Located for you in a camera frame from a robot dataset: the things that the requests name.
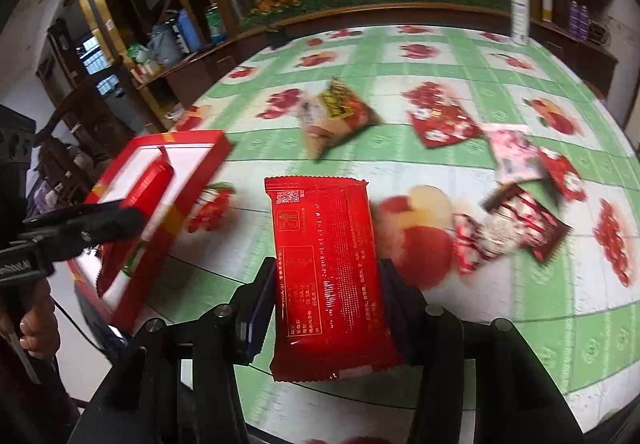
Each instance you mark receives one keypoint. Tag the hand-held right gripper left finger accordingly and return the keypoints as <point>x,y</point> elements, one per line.
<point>256,319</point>

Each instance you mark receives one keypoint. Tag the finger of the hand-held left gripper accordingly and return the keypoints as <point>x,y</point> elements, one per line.
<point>115,226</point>
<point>75,214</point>

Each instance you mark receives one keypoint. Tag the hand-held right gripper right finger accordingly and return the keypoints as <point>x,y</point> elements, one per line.
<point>407,319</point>

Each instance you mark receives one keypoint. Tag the long red snack packet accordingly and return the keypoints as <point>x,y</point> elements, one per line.
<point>150,189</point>

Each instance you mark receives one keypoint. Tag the large red snack packet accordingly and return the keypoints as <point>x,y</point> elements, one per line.
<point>325,274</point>

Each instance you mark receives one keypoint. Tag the red white candy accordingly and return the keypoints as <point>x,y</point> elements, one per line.
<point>497,239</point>
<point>467,241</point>

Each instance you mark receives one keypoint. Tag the red gift box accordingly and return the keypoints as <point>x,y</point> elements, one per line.
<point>200,149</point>

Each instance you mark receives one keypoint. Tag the dark maroon snack packet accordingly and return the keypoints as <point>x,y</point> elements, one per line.
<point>535,224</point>

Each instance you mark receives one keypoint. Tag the pink snack packet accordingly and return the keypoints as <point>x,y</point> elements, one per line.
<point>515,154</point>

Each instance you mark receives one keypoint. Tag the red packet with white flowers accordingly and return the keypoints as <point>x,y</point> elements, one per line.
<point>442,124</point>

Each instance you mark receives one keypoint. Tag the small red flower packet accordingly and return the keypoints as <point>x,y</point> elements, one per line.
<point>565,174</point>

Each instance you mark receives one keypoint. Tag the gold sesame paste packet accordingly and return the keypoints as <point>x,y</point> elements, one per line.
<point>345,111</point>

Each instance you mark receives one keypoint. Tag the person's left forearm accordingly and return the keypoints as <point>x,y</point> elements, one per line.
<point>30,404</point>

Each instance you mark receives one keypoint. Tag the person's left hand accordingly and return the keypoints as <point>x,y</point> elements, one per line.
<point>40,329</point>

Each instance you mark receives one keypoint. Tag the wooden chair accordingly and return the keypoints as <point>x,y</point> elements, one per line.
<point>100,119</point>

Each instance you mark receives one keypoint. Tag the green fruit-print tablecloth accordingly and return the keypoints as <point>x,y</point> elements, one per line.
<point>390,159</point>

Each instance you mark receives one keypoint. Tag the white green bottle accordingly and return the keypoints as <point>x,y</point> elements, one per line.
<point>142,61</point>

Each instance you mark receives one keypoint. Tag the wooden cabinet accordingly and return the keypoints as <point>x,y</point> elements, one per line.
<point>200,69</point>

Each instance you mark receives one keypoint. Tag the blue thermos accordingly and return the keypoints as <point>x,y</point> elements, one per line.
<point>189,31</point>

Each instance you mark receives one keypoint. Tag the green label water bottle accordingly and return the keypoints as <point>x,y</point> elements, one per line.
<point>216,24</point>

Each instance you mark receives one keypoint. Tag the small black object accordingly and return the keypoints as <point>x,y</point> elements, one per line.
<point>276,38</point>

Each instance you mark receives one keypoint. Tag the white spray bottle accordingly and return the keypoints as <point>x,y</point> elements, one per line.
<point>520,19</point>

